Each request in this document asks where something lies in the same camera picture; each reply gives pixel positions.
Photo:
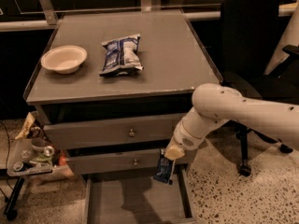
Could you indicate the blue white chip bag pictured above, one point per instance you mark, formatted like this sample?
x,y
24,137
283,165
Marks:
x,y
121,56

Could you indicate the grey middle drawer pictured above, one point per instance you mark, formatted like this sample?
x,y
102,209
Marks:
x,y
113,162

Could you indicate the white paper bowl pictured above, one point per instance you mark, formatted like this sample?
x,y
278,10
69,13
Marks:
x,y
64,59

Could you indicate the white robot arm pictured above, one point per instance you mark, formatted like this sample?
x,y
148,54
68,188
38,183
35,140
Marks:
x,y
264,108

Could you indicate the blue rxbar blueberry bar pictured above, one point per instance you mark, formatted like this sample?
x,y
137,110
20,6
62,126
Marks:
x,y
164,169

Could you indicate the black office chair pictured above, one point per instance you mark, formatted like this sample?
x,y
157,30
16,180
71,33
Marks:
x,y
249,34

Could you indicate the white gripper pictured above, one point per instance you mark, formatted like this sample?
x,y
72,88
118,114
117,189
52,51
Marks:
x,y
183,139

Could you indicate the grey top drawer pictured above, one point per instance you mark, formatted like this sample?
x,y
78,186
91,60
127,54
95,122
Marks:
x,y
109,132

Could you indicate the black folding stand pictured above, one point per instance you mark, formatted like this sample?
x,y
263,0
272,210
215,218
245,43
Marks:
x,y
10,212

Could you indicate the grey three-drawer cabinet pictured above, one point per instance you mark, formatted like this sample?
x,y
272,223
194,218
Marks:
x,y
174,61

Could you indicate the grey open bottom drawer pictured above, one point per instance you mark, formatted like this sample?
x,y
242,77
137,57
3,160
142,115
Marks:
x,y
134,197

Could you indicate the clear plastic bin of items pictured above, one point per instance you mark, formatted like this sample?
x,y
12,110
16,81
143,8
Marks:
x,y
35,157

